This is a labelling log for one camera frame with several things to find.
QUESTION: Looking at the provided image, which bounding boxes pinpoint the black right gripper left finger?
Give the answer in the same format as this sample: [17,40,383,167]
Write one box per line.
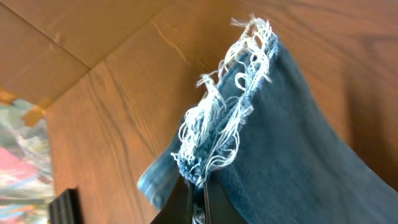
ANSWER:
[49,188,84,224]

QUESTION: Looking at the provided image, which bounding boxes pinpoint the light blue denim jeans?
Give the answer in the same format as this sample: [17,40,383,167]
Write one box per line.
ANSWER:
[137,16,397,223]

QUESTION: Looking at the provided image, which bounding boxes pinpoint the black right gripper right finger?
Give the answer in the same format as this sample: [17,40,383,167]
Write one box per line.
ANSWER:
[151,175,246,224]

